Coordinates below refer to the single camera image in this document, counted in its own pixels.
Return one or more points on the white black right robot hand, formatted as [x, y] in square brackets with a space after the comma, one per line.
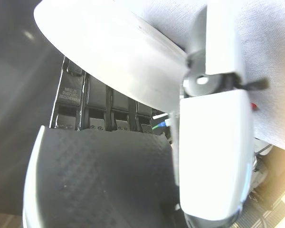
[97, 180]

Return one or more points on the red triangle block three holes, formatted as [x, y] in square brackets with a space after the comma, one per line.
[254, 106]

